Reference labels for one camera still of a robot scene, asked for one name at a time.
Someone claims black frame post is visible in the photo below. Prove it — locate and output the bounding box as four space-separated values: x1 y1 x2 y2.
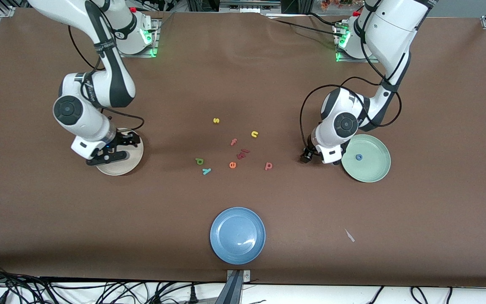
281 0 313 13

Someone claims black cable to arm base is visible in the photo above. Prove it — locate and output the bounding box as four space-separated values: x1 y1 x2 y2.
268 17 340 34

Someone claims green round plate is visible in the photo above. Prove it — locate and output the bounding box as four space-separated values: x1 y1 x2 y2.
341 134 392 183

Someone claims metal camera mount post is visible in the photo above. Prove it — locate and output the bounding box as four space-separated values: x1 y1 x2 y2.
214 269 252 304

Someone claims silver metal rail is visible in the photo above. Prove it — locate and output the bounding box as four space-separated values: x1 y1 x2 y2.
220 0 281 13

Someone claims blue round plate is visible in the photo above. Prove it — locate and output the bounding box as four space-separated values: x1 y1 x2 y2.
210 207 266 265

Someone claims orange flower decoration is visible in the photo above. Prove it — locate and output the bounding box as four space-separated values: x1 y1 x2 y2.
320 0 353 10

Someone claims beige round plate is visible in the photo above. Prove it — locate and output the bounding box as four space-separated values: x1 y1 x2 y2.
95 128 144 176

